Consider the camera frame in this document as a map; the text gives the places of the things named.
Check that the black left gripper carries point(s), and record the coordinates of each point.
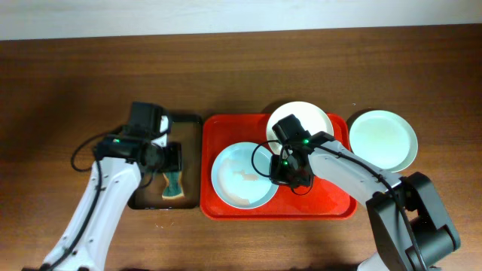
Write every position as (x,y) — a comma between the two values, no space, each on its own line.
(174,156)

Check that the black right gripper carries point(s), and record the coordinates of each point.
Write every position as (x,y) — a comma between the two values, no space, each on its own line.
(288,178)

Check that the green yellow sponge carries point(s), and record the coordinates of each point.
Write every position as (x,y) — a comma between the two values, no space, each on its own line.
(173,189)

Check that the cream white plate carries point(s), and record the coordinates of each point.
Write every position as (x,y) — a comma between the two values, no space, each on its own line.
(311,117)

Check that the light blue plate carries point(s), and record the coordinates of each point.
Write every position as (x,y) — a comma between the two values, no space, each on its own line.
(239,176)

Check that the mint green plate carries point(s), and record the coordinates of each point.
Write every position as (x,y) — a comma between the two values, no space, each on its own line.
(384,139)

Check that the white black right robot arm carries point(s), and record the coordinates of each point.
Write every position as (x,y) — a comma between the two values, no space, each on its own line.
(411,226)

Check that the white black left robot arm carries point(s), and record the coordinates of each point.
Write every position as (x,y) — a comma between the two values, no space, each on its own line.
(122,158)

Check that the black plastic tray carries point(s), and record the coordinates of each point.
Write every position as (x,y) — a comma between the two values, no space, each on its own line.
(187,129)

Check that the red plastic tray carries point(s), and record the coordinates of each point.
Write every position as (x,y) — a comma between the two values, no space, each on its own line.
(324,201)

